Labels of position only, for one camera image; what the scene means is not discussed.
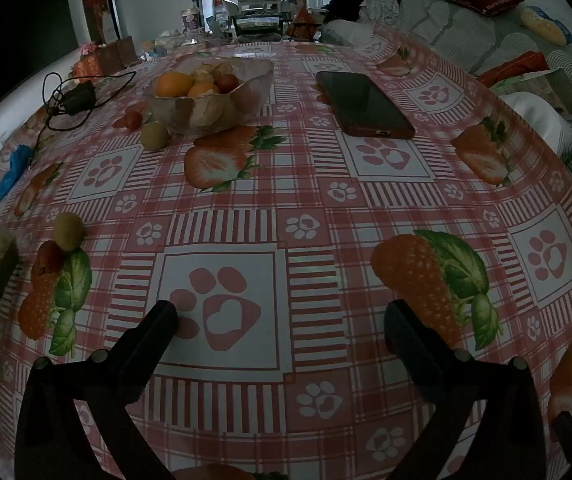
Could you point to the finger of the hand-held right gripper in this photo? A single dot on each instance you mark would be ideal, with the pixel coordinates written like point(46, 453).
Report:
point(568, 432)

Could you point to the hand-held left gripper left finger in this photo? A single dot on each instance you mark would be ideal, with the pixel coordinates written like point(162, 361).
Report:
point(158, 330)

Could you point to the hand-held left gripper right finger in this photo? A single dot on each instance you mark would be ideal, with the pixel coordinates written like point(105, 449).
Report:
point(406, 335)

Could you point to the small red tomato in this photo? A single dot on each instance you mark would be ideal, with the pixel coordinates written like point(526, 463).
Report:
point(133, 120)
point(49, 256)

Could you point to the yellow green round fruit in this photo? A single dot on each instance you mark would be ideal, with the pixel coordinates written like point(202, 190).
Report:
point(154, 136)
point(69, 230)

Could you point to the plaid strawberry print tablecloth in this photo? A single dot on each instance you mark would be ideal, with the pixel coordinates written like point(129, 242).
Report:
point(291, 200)

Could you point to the blue crumpled cloth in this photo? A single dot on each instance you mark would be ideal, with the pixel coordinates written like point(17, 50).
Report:
point(13, 170)

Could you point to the black smartphone red case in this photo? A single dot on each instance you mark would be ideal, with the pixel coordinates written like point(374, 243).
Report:
point(366, 105)

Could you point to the small orange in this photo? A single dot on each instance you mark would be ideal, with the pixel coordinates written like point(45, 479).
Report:
point(203, 91)

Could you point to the large orange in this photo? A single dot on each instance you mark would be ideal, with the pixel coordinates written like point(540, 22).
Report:
point(174, 85)

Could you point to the white pillow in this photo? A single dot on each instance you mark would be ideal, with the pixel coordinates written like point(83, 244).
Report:
point(541, 120)

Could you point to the dark red round fruit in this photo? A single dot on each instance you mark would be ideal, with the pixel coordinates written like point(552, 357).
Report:
point(227, 83)

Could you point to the clear bag of fruit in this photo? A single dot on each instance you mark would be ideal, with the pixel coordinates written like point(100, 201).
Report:
point(257, 89)

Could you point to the red gift box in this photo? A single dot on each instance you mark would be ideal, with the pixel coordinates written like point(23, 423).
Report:
point(87, 68)

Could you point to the brown gift box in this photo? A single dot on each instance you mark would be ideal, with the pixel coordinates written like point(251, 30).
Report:
point(118, 52)

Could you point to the orange pillow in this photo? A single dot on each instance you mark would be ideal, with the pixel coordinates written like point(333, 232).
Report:
point(516, 66)

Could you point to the grey patterned sofa cover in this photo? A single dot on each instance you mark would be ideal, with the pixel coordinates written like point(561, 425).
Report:
point(456, 25)

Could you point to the black metal rack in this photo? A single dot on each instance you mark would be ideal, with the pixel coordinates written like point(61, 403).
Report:
point(258, 28)

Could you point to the orange triangular bag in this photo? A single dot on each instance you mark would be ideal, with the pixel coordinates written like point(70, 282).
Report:
point(306, 23)

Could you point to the black television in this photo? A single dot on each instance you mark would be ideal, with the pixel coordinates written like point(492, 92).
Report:
point(35, 25)

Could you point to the dark clothes pile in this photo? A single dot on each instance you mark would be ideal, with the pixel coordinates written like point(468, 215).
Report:
point(346, 2)

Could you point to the white dining table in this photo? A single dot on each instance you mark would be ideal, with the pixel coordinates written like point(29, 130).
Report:
point(261, 6)

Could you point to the yellow blue plush toy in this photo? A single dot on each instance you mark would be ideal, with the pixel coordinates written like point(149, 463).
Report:
point(546, 22)

